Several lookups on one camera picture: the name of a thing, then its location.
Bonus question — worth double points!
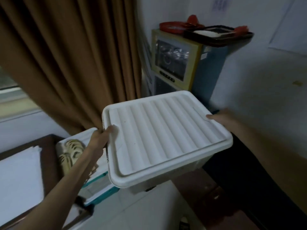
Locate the person's right hand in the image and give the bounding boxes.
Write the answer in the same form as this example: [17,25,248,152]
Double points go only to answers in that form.
[206,109,240,132]

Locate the person's left hand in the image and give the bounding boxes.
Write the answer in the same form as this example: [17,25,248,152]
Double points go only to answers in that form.
[86,125,115,162]

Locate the white lidded storage box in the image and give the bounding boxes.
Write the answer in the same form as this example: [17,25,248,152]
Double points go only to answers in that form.
[102,90,233,195]

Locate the person's left forearm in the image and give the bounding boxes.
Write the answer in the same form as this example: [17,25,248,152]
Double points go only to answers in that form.
[15,151,97,230]

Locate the person's right forearm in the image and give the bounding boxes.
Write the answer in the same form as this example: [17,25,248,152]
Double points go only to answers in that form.
[234,117,307,215]

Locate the striped fabric bundle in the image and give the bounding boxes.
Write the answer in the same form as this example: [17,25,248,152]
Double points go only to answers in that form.
[58,139,86,176]

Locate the yellow framed sterilizer cabinet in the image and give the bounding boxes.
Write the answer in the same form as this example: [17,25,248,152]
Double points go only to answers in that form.
[151,29,228,103]

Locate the black rectangular tray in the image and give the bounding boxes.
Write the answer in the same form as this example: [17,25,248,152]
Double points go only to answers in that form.
[183,25,254,48]

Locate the brown curtain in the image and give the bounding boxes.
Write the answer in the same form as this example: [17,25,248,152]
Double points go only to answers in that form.
[0,0,142,135]

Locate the white cabinet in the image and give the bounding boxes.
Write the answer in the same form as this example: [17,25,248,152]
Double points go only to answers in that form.
[70,180,207,230]

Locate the white plate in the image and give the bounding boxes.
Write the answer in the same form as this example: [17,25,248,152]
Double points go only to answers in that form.
[193,30,222,38]

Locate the red plastic utensil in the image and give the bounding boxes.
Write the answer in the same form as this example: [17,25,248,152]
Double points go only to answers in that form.
[234,25,249,36]

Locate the red round tray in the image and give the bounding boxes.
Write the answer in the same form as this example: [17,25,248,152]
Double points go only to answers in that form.
[159,15,205,34]

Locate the white paper stack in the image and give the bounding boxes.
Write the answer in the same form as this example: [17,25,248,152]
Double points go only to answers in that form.
[0,146,45,226]

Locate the clear storage box teal handles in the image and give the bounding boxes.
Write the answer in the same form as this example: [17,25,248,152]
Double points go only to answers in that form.
[56,127,120,207]

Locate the window frame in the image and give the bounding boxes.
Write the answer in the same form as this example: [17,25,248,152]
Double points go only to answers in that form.
[0,67,42,122]

